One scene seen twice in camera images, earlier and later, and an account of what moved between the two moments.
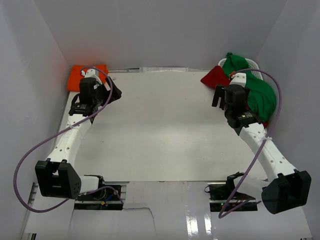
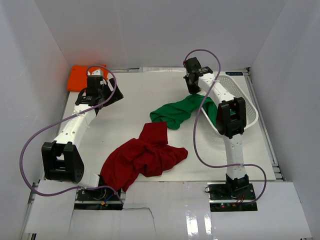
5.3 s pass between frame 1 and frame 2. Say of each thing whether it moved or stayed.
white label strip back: stayed
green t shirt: moved
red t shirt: moved
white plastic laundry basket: moved
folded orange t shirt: stayed
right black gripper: moved
